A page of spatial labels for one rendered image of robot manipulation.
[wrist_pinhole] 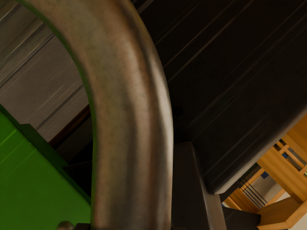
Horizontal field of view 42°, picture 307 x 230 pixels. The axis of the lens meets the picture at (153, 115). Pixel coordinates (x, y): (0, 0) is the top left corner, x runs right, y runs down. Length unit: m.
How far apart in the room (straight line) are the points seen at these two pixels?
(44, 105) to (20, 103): 0.07
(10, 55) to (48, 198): 0.09
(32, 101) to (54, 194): 0.50
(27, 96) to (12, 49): 0.45
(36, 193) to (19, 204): 0.01
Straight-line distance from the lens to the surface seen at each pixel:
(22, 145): 0.26
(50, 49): 0.66
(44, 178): 0.25
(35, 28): 0.27
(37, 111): 0.78
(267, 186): 9.47
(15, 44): 0.28
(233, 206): 4.41
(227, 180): 0.30
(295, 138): 1.02
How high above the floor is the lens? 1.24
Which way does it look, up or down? 15 degrees down
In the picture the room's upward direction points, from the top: 136 degrees clockwise
